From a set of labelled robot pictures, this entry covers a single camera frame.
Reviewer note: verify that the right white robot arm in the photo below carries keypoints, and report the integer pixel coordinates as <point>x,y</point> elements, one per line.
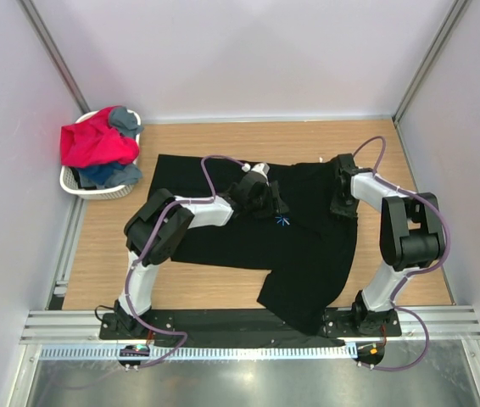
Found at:
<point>412,238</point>

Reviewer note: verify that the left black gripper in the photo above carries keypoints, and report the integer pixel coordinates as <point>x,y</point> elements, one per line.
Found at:
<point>276,203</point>

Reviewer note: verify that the black t shirt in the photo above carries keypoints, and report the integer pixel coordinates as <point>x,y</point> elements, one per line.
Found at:
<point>308,260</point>

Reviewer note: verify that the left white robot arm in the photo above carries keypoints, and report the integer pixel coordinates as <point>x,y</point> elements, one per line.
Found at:
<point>156,230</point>

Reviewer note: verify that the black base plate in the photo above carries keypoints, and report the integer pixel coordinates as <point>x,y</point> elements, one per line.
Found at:
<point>238,328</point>

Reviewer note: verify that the aluminium frame rail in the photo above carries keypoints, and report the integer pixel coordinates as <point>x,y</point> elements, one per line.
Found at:
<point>81,326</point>

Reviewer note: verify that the grey blue t shirt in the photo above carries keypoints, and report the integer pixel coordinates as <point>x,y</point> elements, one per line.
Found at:
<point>125,122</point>

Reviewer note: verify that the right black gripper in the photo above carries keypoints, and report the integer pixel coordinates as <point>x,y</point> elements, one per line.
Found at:
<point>336,207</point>

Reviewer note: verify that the dark blue t shirt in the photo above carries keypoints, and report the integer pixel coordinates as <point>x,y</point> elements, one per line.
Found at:
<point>110,175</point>

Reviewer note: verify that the red t shirt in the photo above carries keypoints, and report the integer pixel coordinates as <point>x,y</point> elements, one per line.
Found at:
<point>94,142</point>

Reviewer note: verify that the white slotted cable duct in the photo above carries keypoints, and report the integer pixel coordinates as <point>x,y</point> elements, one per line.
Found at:
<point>122,352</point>

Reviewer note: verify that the white laundry basket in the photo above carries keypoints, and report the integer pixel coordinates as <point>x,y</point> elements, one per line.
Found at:
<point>67,178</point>

